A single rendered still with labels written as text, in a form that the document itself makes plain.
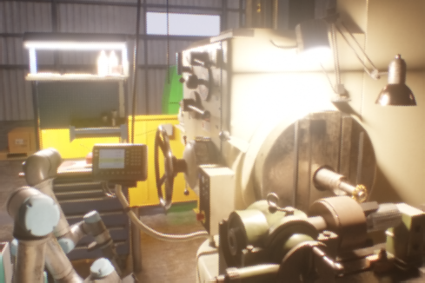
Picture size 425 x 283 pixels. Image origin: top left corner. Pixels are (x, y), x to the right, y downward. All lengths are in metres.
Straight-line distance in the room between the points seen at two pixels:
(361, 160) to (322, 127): 0.27
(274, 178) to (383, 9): 0.93
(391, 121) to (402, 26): 0.45
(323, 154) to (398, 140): 0.53
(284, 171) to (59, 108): 2.50
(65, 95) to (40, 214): 2.36
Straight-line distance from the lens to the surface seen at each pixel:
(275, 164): 1.39
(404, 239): 1.54
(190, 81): 1.60
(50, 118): 3.51
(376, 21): 1.77
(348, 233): 1.26
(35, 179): 1.76
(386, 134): 1.85
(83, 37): 3.23
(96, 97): 3.44
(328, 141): 1.49
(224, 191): 1.35
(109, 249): 1.89
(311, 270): 1.06
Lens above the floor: 1.73
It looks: 8 degrees down
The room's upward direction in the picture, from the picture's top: straight up
